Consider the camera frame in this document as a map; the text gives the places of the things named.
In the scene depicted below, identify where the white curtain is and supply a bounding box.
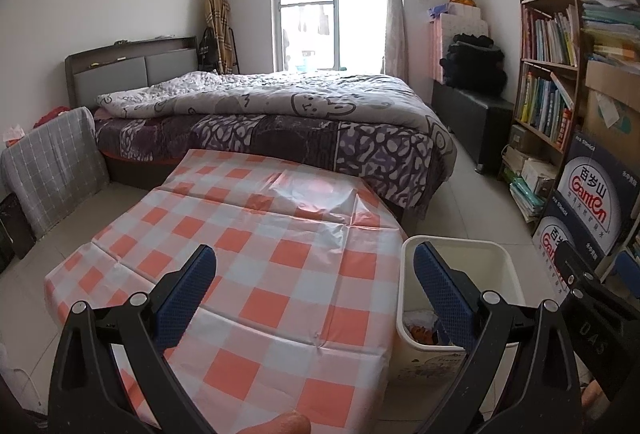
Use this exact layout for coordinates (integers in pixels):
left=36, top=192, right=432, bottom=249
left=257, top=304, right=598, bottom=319
left=378, top=0, right=410, bottom=85

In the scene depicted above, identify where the stack of papers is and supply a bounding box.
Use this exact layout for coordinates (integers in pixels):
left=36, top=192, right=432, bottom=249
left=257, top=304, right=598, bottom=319
left=580, top=0, right=640, bottom=75

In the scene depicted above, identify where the row of books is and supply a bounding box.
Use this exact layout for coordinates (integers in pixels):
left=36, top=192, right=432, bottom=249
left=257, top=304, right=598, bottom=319
left=521, top=4, right=580, bottom=67
left=515, top=71, right=575, bottom=151

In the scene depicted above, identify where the white plastic bin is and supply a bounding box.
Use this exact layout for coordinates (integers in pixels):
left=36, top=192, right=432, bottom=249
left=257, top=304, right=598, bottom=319
left=396, top=235, right=526, bottom=383

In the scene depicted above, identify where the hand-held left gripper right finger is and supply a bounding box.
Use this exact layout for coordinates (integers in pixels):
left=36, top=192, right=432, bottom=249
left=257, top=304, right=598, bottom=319
left=413, top=241, right=583, bottom=434

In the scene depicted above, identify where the purple patterned bedsheet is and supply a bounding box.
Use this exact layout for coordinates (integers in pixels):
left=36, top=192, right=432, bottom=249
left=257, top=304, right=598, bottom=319
left=94, top=114, right=453, bottom=221

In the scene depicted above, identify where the dark grey bed frame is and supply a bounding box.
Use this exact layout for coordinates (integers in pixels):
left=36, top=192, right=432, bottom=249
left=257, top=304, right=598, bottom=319
left=65, top=36, right=201, bottom=191

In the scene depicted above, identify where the window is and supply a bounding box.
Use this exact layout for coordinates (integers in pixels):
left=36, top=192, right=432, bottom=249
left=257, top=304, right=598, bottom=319
left=271, top=0, right=388, bottom=74

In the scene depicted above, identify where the bed with patterned quilt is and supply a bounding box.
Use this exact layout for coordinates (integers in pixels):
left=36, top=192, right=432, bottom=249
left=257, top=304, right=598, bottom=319
left=95, top=70, right=458, bottom=175

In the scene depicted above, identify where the black flat item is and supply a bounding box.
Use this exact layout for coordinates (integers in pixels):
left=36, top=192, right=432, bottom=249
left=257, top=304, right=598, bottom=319
left=0, top=194, right=37, bottom=275

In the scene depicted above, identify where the black storage bench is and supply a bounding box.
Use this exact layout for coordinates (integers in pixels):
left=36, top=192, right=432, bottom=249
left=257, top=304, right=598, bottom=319
left=431, top=78, right=516, bottom=175

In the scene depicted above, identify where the wooden bookshelf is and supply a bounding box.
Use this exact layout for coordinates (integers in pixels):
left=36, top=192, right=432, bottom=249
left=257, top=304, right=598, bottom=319
left=500, top=0, right=603, bottom=195

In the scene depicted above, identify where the white cable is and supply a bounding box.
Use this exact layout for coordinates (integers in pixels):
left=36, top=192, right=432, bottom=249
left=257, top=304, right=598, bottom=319
left=9, top=366, right=42, bottom=411

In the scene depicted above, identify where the red cloth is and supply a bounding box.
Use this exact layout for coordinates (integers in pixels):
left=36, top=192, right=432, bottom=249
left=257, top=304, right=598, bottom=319
left=34, top=106, right=71, bottom=128

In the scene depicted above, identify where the white tissue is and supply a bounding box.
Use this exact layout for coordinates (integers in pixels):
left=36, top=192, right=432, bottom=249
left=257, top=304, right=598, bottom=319
left=402, top=309, right=440, bottom=327

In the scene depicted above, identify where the brown cardboard box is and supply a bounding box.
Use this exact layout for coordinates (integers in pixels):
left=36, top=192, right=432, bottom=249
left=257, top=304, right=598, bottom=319
left=582, top=58, right=640, bottom=151

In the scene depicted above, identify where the blue white water carton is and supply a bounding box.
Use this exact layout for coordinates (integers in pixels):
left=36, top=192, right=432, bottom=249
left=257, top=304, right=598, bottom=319
left=552, top=131, right=640, bottom=261
left=531, top=201, right=601, bottom=295

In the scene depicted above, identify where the stack of booklets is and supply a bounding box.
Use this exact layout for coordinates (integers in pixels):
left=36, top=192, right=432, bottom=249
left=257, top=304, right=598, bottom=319
left=502, top=146, right=559, bottom=223

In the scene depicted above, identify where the orange white checked tablecloth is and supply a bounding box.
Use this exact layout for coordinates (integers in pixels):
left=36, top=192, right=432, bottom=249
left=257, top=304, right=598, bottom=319
left=44, top=149, right=408, bottom=434

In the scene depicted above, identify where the black bag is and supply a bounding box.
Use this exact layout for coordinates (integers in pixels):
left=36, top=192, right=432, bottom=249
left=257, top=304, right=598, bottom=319
left=197, top=28, right=222, bottom=73

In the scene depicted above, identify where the person's left hand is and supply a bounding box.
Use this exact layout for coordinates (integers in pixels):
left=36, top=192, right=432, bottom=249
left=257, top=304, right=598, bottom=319
left=235, top=410, right=312, bottom=434

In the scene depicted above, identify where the grey checked cushion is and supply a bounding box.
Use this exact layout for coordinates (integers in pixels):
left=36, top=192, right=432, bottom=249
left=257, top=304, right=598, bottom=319
left=0, top=106, right=111, bottom=235

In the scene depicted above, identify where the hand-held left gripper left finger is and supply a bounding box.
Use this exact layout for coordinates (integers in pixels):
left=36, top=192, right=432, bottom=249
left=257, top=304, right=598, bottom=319
left=47, top=244, right=221, bottom=434

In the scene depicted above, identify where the pile of black clothes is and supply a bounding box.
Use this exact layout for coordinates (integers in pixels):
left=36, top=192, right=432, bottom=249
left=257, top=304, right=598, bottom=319
left=439, top=34, right=507, bottom=97

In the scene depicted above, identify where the person's right hand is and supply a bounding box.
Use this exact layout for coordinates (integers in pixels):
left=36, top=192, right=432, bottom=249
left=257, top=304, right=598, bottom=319
left=582, top=376, right=608, bottom=403

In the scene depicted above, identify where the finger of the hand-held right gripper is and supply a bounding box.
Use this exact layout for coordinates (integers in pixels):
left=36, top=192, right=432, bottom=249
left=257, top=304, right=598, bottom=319
left=616, top=251, right=640, bottom=299

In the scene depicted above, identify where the pink white storage cabinet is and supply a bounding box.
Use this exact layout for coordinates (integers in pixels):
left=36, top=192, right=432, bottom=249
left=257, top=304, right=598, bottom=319
left=426, top=4, right=492, bottom=83

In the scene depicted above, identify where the plaid garment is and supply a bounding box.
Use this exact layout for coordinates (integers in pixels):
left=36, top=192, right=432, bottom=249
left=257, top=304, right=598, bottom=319
left=204, top=0, right=235, bottom=74

